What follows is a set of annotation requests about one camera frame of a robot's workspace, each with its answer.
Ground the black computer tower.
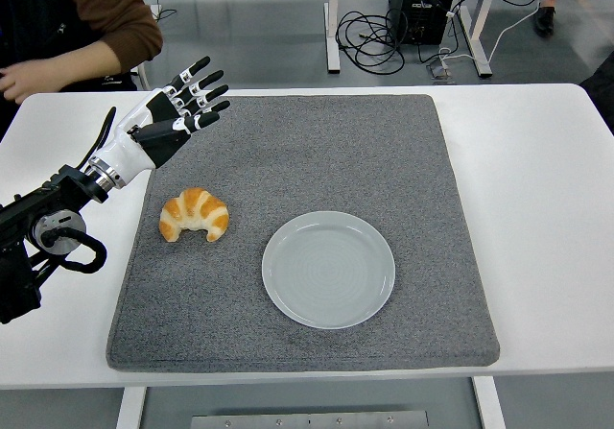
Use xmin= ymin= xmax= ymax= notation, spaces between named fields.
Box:
xmin=387 ymin=0 xmax=461 ymax=46

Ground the grey fabric mat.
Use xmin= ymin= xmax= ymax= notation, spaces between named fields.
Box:
xmin=105 ymin=94 xmax=502 ymax=373

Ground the grey round plate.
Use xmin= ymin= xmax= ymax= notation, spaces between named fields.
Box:
xmin=261 ymin=210 xmax=397 ymax=330

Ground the grey metal plate with screws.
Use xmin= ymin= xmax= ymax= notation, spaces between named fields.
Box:
xmin=190 ymin=410 xmax=430 ymax=429

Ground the grey floor socket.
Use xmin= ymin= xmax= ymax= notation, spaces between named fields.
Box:
xmin=426 ymin=61 xmax=456 ymax=84

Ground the croissant bread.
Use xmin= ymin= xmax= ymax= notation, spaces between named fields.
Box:
xmin=158 ymin=186 xmax=230 ymax=244

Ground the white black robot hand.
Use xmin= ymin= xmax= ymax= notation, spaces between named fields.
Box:
xmin=91 ymin=56 xmax=232 ymax=184

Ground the white chair armrest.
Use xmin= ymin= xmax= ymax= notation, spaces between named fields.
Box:
xmin=130 ymin=60 xmax=151 ymax=90

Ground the person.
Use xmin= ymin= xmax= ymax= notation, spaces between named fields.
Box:
xmin=0 ymin=0 xmax=164 ymax=105

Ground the person's hand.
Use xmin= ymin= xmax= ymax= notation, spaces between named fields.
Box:
xmin=0 ymin=58 xmax=52 ymax=105

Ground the white cable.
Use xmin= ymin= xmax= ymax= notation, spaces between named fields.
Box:
xmin=438 ymin=4 xmax=543 ymax=65

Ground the person's leg with black shoe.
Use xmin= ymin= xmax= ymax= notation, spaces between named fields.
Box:
xmin=531 ymin=0 xmax=584 ymax=36

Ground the black coiled cable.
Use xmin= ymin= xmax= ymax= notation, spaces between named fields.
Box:
xmin=335 ymin=9 xmax=407 ymax=76

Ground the white table leg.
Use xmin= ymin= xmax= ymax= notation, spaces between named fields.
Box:
xmin=116 ymin=387 xmax=148 ymax=429
xmin=472 ymin=375 xmax=506 ymax=429

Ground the dark fabric object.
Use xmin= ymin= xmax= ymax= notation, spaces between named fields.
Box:
xmin=579 ymin=59 xmax=614 ymax=135

